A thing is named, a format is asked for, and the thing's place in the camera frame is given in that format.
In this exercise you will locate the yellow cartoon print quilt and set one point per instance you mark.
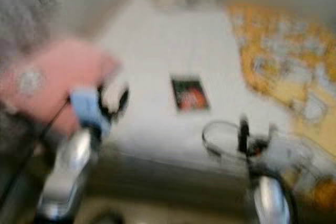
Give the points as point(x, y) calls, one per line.
point(283, 56)

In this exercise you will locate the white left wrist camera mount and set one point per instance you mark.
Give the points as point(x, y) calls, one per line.
point(87, 109)

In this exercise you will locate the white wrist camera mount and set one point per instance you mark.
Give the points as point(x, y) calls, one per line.
point(87, 109)
point(289, 156)

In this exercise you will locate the pink fluffy pillow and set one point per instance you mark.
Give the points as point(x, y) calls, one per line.
point(47, 87)

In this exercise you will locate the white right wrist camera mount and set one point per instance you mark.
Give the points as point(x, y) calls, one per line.
point(289, 156)

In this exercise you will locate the white bed sheet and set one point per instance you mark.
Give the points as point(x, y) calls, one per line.
point(184, 45)

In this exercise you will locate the grey curtain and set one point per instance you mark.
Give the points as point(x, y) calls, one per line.
point(42, 9)

